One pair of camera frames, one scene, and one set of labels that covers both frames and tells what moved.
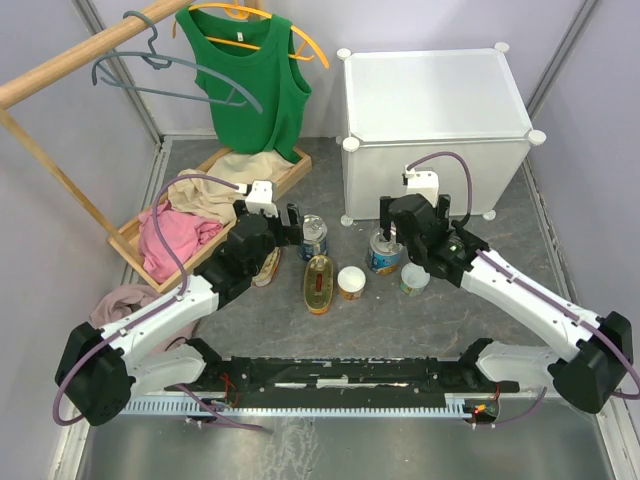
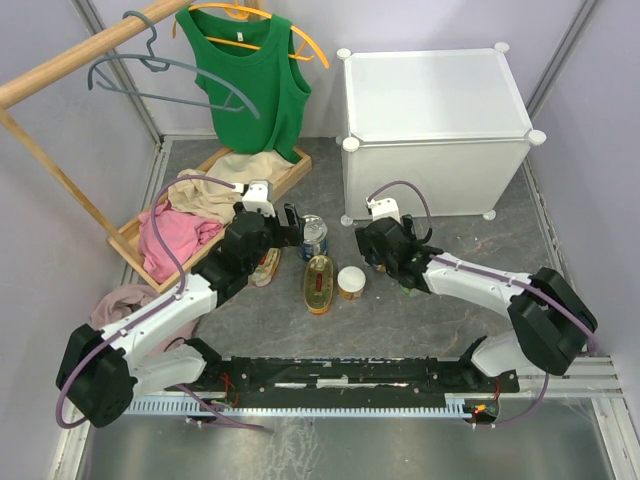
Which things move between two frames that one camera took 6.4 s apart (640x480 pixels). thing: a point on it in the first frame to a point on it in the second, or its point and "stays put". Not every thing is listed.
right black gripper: (442, 210) to (407, 230)
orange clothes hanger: (244, 13) stays put
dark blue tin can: (314, 237) stays put
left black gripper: (293, 214) stays put
